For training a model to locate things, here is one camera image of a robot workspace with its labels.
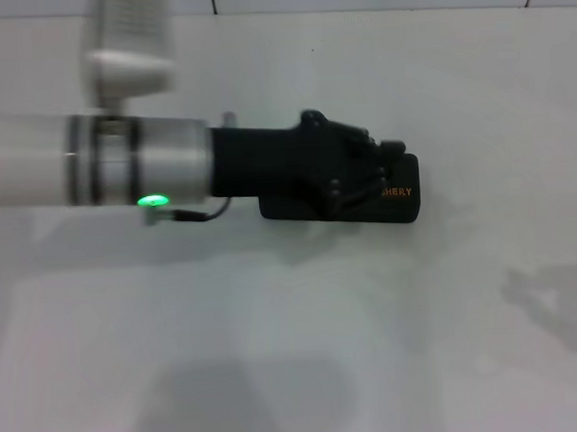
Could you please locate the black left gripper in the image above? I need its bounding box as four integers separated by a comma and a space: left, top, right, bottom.
207, 103, 412, 227

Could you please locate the black glasses case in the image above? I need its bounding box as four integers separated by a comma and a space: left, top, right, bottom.
256, 151, 426, 236

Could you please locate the left wrist cable with plug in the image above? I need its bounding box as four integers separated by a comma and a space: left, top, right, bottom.
141, 198, 235, 228

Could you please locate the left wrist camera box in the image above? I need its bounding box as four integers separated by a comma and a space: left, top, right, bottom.
78, 0, 178, 110

